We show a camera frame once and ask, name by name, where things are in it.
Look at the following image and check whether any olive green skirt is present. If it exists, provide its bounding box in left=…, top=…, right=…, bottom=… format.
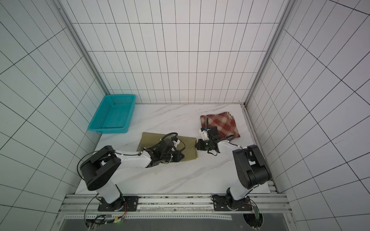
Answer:
left=137, top=132, right=198, bottom=162

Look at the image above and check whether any red plaid skirt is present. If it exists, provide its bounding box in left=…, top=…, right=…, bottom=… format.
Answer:
left=200, top=112, right=240, bottom=138

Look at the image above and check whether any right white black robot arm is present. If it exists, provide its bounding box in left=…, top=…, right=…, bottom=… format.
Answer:
left=195, top=127, right=272, bottom=211

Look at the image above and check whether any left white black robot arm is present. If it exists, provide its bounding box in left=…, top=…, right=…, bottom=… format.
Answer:
left=77, top=137, right=185, bottom=212

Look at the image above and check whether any teal plastic basket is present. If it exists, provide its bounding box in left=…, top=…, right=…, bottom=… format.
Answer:
left=88, top=94, right=136, bottom=134

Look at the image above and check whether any right electronics wiring board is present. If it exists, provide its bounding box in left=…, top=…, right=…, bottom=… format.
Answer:
left=243, top=201, right=264, bottom=230

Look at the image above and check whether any electronics wiring board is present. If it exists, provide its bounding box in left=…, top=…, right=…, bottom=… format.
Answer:
left=83, top=202, right=128, bottom=231
left=243, top=201, right=264, bottom=230

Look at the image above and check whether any left electronics wiring board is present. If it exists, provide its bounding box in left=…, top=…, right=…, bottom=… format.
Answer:
left=83, top=202, right=128, bottom=231

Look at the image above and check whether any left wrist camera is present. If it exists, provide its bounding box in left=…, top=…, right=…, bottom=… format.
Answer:
left=172, top=137, right=181, bottom=147

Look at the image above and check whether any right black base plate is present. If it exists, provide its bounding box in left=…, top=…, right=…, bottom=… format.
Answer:
left=211, top=194, right=253, bottom=211

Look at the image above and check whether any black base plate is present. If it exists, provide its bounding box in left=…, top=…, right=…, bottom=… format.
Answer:
left=97, top=196, right=139, bottom=212
left=211, top=194, right=253, bottom=211

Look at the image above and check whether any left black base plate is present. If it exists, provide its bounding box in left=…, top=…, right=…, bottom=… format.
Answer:
left=97, top=196, right=139, bottom=212

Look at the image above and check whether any aluminium mounting rail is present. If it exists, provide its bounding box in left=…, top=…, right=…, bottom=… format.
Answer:
left=59, top=193, right=292, bottom=215

